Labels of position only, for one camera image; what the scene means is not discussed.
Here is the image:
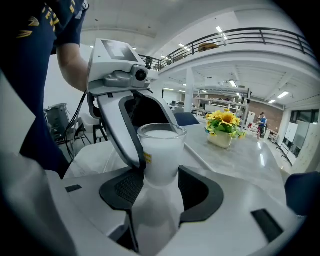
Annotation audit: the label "sunflowers in cream pot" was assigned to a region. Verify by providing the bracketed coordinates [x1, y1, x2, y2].
[204, 108, 247, 150]

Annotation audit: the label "grey metal machine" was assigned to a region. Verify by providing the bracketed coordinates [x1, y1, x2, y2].
[43, 102, 70, 144]

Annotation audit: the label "person's navy t-shirt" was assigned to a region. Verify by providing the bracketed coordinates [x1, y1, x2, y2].
[0, 0, 90, 180]

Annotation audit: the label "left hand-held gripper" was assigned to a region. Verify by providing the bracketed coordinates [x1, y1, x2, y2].
[86, 37, 179, 170]

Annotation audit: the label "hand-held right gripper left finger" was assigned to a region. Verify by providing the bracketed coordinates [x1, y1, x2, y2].
[45, 167, 145, 254]

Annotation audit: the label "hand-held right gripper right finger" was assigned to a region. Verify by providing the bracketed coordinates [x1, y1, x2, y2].
[156, 165, 307, 256]

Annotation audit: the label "white shelving rack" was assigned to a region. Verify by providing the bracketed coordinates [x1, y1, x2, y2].
[193, 96, 249, 126]

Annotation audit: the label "white chair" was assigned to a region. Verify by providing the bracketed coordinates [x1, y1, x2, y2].
[73, 113, 101, 147]

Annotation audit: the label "frosted glass cup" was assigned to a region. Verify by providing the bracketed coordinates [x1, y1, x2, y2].
[137, 122, 188, 187]

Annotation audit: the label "white pillar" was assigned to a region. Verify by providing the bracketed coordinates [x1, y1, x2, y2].
[184, 66, 195, 114]

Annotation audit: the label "whiteboard on wheeled stand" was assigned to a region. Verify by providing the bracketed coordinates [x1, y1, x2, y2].
[275, 121, 300, 167]

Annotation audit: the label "black cable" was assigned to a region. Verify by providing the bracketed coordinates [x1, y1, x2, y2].
[63, 89, 88, 161]

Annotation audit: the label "black balcony railing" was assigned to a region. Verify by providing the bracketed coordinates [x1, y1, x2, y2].
[138, 27, 316, 72]

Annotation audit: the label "cardboard box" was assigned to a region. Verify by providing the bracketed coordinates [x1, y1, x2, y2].
[197, 42, 220, 53]

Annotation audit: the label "black stool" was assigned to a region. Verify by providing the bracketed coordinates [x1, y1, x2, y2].
[92, 121, 109, 144]

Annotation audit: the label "person's left forearm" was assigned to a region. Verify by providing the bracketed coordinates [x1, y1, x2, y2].
[56, 43, 90, 93]

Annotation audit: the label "blue chair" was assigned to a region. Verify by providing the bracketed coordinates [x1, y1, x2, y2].
[173, 112, 201, 127]
[284, 171, 320, 217]

